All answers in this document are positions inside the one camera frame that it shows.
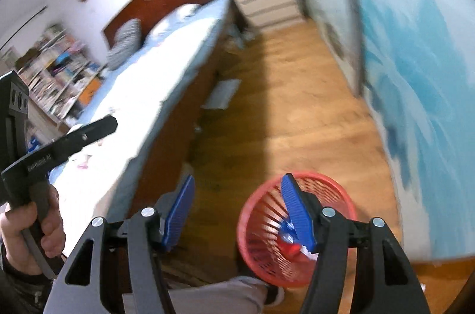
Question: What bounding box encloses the bed with patterned cover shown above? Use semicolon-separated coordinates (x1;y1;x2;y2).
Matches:
48;69;194;259

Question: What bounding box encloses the wooden bed side board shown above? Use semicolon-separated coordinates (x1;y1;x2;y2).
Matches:
128;0;242;222

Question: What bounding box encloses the red plastic basket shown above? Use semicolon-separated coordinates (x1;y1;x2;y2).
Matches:
237;171;359;288

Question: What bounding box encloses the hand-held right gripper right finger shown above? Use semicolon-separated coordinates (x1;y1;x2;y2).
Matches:
281;173;431;314

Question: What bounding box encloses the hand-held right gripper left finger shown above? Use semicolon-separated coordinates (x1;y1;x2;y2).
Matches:
42;174;196;314

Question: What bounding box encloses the blue floral wardrobe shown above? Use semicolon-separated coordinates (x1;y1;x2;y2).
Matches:
267;0;475;263

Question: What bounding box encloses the person's grey trouser leg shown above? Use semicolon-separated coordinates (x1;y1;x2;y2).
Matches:
122;276;270;314

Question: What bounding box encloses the person's left forearm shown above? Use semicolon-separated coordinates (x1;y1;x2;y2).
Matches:
0;243;56;314

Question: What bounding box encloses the person's dark shoe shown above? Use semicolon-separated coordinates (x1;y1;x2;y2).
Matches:
265;284;286;307

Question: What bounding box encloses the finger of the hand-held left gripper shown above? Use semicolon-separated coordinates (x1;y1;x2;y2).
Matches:
56;115;118;158

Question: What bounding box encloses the black curtain rod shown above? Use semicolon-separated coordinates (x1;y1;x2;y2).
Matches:
0;6;49;51

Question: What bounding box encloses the plaid pillow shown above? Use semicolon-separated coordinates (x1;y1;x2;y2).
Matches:
107;19;143;70

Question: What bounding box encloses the red carton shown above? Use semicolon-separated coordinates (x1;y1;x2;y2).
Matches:
278;240;320;261

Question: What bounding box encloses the white and blue plastic bag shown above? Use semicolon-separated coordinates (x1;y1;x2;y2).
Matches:
278;219;297;238

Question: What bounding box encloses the person's left hand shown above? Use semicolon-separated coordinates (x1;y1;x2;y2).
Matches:
2;188;67;279

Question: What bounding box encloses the beige nightstand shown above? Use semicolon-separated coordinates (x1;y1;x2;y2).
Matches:
228;0;301;29

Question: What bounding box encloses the blue bed sheet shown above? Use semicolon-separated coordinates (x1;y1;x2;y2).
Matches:
100;0;232;107

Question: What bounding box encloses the white bookshelf with books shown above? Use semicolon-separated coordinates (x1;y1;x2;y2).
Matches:
15;22;105;129

